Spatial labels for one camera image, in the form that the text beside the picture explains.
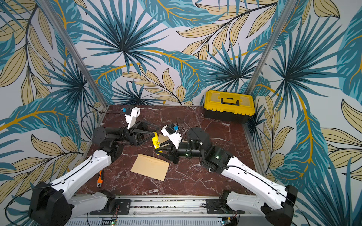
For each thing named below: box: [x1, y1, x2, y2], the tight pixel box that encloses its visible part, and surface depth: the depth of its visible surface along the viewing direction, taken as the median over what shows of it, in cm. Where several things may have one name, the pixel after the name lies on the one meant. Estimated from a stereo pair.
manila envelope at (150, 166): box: [130, 153, 170, 182], surface depth 90 cm
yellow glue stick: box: [151, 131, 161, 150], surface depth 56 cm
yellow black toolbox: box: [203, 90, 256, 124], surface depth 102 cm
